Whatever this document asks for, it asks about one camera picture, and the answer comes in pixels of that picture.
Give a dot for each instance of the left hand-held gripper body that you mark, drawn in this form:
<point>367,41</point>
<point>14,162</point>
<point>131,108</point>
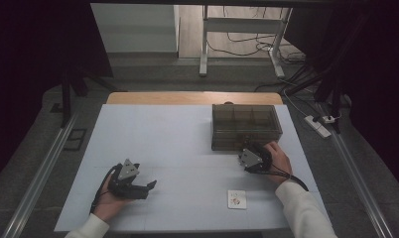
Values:
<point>126,171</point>

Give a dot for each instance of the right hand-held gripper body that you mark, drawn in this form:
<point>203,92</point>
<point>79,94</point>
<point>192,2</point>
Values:
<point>250,158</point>

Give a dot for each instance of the translucent brown drawer box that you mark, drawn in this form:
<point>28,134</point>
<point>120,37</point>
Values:
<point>245,120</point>

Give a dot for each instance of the white card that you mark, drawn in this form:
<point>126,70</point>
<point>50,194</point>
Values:
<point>237,199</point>

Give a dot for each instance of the person's right hand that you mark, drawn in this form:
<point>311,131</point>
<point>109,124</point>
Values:
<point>282,165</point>

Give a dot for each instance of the person's left hand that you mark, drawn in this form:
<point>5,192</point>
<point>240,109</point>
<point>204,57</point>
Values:
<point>108,205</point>

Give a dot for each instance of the white table mat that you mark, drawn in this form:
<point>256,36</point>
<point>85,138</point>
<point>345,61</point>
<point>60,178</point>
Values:
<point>174,148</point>

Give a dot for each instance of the white power strip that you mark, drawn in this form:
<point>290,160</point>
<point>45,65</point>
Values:
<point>317,126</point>

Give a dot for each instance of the white plug adapter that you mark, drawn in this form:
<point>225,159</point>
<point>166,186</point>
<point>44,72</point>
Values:
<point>328,119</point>

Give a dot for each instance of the black metal stand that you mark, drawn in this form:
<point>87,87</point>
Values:
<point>335,102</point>
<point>66,99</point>

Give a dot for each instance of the dark curtain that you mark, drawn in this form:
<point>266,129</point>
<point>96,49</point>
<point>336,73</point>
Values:
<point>28,66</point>
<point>379,82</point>

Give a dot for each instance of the black floor frame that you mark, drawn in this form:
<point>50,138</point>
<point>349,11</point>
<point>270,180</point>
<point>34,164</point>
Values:
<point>75,139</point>

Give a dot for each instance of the metal floor rail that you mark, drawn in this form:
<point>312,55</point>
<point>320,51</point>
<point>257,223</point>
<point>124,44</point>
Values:
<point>359,178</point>
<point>38,180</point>

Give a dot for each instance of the white desk frame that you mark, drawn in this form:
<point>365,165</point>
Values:
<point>240,24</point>

